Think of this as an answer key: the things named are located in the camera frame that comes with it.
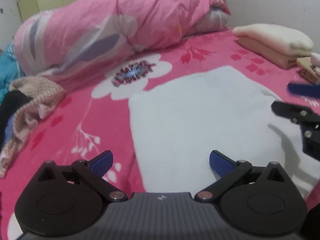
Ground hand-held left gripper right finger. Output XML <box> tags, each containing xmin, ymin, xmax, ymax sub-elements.
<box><xmin>194</xmin><ymin>150</ymin><xmax>292</xmax><ymax>202</ymax></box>

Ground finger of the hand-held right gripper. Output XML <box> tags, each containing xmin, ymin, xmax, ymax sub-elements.
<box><xmin>287</xmin><ymin>82</ymin><xmax>320</xmax><ymax>97</ymax></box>
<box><xmin>271</xmin><ymin>101</ymin><xmax>320</xmax><ymax>130</ymax></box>

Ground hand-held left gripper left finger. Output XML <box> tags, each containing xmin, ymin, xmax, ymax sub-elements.
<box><xmin>32</xmin><ymin>150</ymin><xmax>128</xmax><ymax>202</ymax></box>

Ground white shirt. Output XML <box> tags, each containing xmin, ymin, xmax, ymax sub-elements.
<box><xmin>128</xmin><ymin>65</ymin><xmax>320</xmax><ymax>198</ymax></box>

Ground pile of unfolded clothes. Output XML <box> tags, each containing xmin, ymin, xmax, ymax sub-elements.
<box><xmin>0</xmin><ymin>76</ymin><xmax>66</xmax><ymax>178</ymax></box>

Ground white and tan folded stack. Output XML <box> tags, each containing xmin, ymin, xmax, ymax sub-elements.
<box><xmin>296</xmin><ymin>56</ymin><xmax>320</xmax><ymax>85</ymax></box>

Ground small white folded garment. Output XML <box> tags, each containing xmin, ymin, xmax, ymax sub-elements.
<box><xmin>309</xmin><ymin>52</ymin><xmax>320</xmax><ymax>77</ymax></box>

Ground pink flower print blanket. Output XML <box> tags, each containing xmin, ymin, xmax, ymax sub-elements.
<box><xmin>0</xmin><ymin>27</ymin><xmax>320</xmax><ymax>240</ymax></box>

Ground beige folded garment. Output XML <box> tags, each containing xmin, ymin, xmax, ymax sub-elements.
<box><xmin>237</xmin><ymin>36</ymin><xmax>298</xmax><ymax>68</ymax></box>

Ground cream fleece folded garment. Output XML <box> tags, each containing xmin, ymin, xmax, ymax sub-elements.
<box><xmin>232</xmin><ymin>24</ymin><xmax>315</xmax><ymax>57</ymax></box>

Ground blue denim garment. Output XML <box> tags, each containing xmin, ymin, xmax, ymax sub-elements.
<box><xmin>4</xmin><ymin>117</ymin><xmax>16</xmax><ymax>142</ymax></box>

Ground black garment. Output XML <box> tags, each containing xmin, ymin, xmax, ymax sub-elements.
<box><xmin>0</xmin><ymin>89</ymin><xmax>33</xmax><ymax>146</ymax></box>

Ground blue printed cloth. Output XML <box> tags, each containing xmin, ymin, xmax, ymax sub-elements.
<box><xmin>0</xmin><ymin>42</ymin><xmax>26</xmax><ymax>106</ymax></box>

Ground pink floral quilt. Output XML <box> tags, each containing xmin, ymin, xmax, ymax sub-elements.
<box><xmin>13</xmin><ymin>0</ymin><xmax>231</xmax><ymax>81</ymax></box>

